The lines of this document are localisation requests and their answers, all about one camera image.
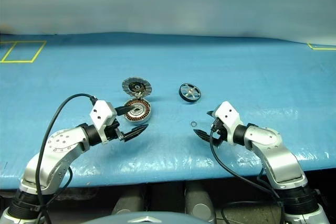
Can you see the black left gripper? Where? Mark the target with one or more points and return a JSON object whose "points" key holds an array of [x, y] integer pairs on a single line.
{"points": [[113, 132]]}

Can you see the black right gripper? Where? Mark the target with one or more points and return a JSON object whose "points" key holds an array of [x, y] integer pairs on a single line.
{"points": [[219, 137]]}

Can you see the motor stator base copper coils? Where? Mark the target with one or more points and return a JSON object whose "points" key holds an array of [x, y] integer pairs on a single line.
{"points": [[141, 117]]}

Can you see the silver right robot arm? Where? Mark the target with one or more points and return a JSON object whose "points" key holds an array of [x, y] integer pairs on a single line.
{"points": [[270, 142]]}

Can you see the silver finned motor lid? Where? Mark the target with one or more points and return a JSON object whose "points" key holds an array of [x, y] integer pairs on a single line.
{"points": [[128, 85]]}

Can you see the blue plastic table cover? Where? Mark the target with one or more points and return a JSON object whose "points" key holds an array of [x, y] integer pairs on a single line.
{"points": [[236, 77]]}

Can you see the grey rounded shape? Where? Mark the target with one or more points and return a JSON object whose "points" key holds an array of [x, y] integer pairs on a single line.
{"points": [[199, 203], [128, 203]]}

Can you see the grey robot torso with logo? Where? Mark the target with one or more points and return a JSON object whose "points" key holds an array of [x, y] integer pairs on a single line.
{"points": [[147, 220]]}

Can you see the yellow tape double rectangle outline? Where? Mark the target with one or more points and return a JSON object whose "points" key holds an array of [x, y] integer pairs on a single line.
{"points": [[15, 62]]}

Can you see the yellow tape corner outline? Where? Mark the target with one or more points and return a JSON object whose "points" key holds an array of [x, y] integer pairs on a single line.
{"points": [[323, 48]]}

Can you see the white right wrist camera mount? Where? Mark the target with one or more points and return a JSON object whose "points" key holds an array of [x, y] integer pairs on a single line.
{"points": [[228, 115]]}

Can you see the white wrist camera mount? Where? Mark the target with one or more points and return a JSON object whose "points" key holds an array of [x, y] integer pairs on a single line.
{"points": [[228, 115], [101, 111]]}

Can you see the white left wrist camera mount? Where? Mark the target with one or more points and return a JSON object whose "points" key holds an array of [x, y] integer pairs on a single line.
{"points": [[101, 111]]}

